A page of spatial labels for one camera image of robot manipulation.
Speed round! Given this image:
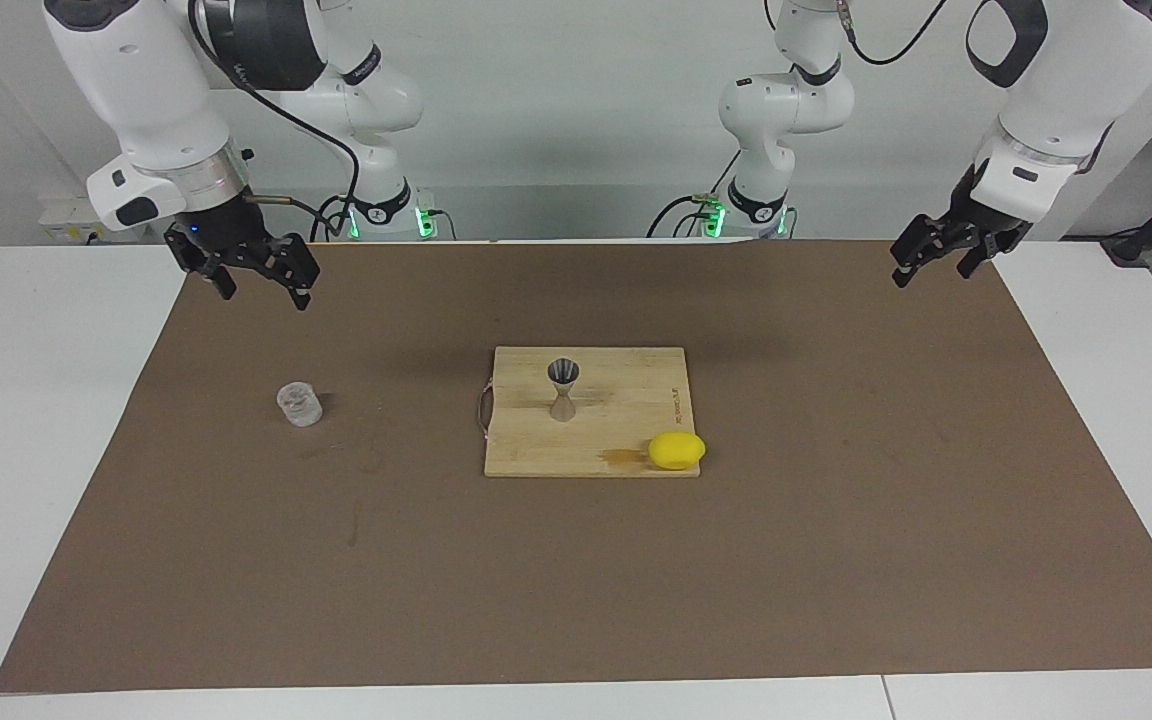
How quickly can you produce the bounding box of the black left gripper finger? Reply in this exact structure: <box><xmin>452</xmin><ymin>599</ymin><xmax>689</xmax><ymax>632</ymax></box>
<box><xmin>889</xmin><ymin>213</ymin><xmax>959</xmax><ymax>288</ymax></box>
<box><xmin>956</xmin><ymin>238</ymin><xmax>1015</xmax><ymax>279</ymax></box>

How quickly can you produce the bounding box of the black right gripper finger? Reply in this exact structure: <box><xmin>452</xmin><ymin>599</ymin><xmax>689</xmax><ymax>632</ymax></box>
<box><xmin>254</xmin><ymin>235</ymin><xmax>323</xmax><ymax>311</ymax></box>
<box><xmin>164</xmin><ymin>225</ymin><xmax>237</xmax><ymax>301</ymax></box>

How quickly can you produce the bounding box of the clear glass cup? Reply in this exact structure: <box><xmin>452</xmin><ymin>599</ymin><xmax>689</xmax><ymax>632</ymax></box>
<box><xmin>277</xmin><ymin>381</ymin><xmax>324</xmax><ymax>428</ymax></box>

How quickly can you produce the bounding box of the metal jigger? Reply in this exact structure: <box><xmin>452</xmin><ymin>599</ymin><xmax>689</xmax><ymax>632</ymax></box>
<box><xmin>547</xmin><ymin>358</ymin><xmax>581</xmax><ymax>423</ymax></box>

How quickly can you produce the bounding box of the yellow lemon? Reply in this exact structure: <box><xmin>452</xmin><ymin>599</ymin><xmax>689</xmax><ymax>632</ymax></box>
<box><xmin>648</xmin><ymin>431</ymin><xmax>707</xmax><ymax>471</ymax></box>

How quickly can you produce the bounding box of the wooden cutting board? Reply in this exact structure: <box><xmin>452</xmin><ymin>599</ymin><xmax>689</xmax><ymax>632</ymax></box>
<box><xmin>477</xmin><ymin>346</ymin><xmax>702</xmax><ymax>478</ymax></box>

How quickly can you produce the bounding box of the brown table mat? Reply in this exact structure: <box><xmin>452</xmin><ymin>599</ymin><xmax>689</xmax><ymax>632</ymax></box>
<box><xmin>0</xmin><ymin>240</ymin><xmax>1152</xmax><ymax>693</ymax></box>

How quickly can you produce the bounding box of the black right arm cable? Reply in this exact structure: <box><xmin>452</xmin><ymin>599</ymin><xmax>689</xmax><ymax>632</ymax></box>
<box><xmin>186</xmin><ymin>0</ymin><xmax>362</xmax><ymax>243</ymax></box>

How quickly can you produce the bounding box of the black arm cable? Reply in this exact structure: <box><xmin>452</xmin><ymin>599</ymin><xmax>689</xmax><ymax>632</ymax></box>
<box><xmin>186</xmin><ymin>0</ymin><xmax>362</xmax><ymax>243</ymax></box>
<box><xmin>836</xmin><ymin>0</ymin><xmax>945</xmax><ymax>67</ymax></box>

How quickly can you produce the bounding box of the white wall power box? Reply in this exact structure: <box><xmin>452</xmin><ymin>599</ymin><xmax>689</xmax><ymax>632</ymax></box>
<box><xmin>36</xmin><ymin>195</ymin><xmax>149</xmax><ymax>244</ymax></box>

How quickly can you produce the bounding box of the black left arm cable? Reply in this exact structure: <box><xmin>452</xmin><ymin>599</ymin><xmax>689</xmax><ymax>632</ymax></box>
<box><xmin>836</xmin><ymin>0</ymin><xmax>945</xmax><ymax>67</ymax></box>

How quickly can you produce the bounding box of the black base cable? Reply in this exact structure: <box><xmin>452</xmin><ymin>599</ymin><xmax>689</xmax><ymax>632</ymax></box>
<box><xmin>648</xmin><ymin>150</ymin><xmax>742</xmax><ymax>239</ymax></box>

